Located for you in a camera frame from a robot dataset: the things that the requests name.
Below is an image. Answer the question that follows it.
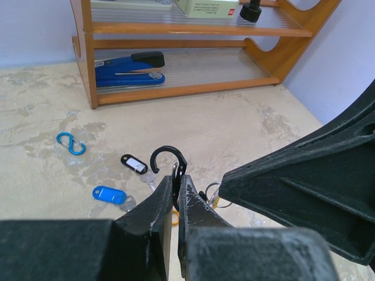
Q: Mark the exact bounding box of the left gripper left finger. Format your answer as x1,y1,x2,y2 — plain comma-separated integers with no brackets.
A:
114,176,173,280

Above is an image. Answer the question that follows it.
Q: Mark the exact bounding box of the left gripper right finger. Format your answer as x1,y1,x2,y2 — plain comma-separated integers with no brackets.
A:
178,174,233,278

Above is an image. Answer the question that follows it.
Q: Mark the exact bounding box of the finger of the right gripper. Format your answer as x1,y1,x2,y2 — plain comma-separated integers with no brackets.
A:
219,84,374,265

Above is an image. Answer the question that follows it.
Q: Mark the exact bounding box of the yellow tag key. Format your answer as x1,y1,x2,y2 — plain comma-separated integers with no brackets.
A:
199,181,232,209

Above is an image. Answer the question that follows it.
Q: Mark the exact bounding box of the black S carabiner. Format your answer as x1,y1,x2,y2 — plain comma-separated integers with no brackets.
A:
149,145,188,211

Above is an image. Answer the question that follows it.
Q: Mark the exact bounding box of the orange S carabiner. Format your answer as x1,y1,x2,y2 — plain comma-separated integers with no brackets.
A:
172,210,179,226

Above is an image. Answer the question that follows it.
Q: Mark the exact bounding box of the black tag key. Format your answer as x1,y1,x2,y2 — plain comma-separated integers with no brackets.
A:
120,154,156,192

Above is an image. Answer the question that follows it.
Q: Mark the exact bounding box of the blue tag key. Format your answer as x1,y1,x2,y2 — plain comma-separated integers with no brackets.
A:
92,186,137,213

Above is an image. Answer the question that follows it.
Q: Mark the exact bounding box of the blue S carabiner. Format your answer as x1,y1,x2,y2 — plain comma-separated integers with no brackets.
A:
56,132,86,155

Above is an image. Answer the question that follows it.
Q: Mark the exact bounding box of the blue stapler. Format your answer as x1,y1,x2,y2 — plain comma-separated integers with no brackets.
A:
94,51,165,88

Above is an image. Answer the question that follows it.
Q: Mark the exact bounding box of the wooden shelf rack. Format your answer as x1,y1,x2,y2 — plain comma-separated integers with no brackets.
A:
71,1,339,108

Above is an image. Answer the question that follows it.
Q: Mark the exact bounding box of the white cardboard box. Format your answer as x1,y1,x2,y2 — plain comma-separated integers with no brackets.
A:
175,0,240,19

